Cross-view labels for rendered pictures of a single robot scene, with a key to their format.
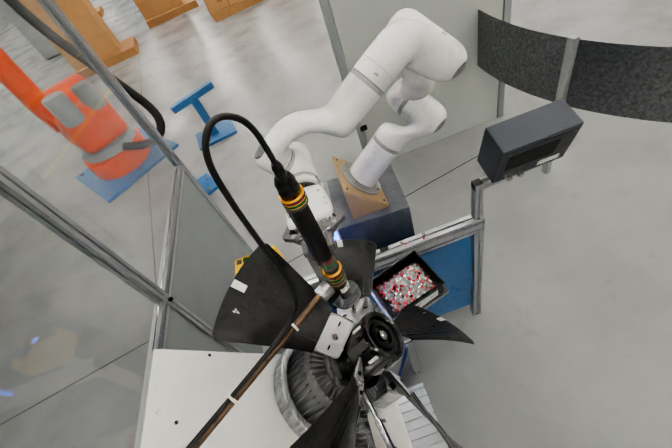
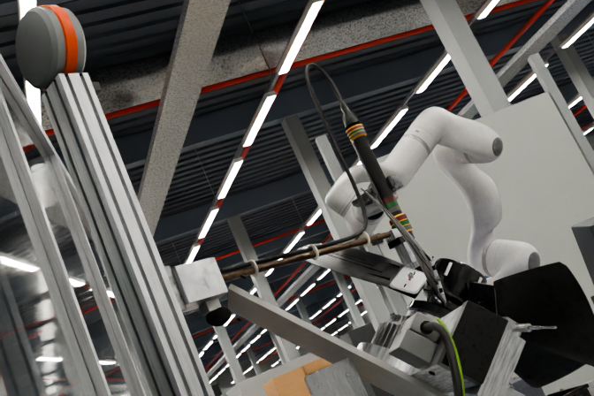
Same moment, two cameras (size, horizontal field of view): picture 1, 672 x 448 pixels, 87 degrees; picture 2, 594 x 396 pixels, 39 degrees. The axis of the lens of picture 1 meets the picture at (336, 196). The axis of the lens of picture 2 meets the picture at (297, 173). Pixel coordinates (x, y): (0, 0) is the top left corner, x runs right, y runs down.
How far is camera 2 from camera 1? 1.84 m
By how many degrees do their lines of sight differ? 61
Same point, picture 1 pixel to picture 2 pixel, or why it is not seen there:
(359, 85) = (406, 140)
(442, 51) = (473, 127)
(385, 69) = (423, 127)
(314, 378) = (394, 319)
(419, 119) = (505, 255)
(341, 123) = (396, 163)
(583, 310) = not seen: outside the picture
